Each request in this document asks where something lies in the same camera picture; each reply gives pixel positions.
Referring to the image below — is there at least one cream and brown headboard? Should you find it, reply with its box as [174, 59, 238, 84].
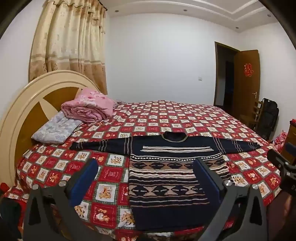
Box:
[0, 70, 102, 186]

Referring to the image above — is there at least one brown wooden cabinet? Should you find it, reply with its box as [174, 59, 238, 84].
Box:
[281, 119, 296, 158]

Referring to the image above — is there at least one dark cloth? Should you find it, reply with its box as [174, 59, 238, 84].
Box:
[0, 197, 23, 241]

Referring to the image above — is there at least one pink folded quilt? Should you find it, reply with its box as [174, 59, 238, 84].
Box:
[61, 87, 117, 123]

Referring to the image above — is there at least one red plaid bag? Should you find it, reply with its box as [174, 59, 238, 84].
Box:
[273, 131, 288, 152]

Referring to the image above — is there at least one wooden chair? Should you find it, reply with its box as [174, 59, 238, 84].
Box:
[239, 100, 264, 131]

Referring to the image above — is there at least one brown wooden door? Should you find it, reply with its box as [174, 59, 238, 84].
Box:
[232, 49, 261, 123]

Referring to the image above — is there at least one black bag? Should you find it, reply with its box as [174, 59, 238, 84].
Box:
[257, 98, 279, 141]

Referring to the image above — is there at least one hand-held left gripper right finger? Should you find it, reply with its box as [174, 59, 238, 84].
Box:
[193, 158, 269, 241]

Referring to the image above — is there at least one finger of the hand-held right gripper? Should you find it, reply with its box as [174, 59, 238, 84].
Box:
[267, 149, 291, 169]
[284, 142, 296, 164]

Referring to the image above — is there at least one navy patterned knit sweater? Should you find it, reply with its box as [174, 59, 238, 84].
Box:
[69, 131, 260, 232]

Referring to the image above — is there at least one red paper door decoration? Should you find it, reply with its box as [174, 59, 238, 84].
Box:
[243, 62, 253, 77]

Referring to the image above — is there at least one pale floral pillow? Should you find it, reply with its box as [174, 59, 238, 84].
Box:
[31, 111, 83, 143]

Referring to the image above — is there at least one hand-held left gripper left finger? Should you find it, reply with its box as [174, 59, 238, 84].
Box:
[22, 159, 109, 241]

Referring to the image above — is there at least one beige patterned curtain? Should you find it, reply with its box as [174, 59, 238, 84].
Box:
[28, 0, 108, 95]

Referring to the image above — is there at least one dark wooden door frame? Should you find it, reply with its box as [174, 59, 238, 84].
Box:
[214, 41, 241, 108]

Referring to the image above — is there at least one red checkered bedspread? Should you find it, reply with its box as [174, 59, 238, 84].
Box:
[5, 100, 281, 241]

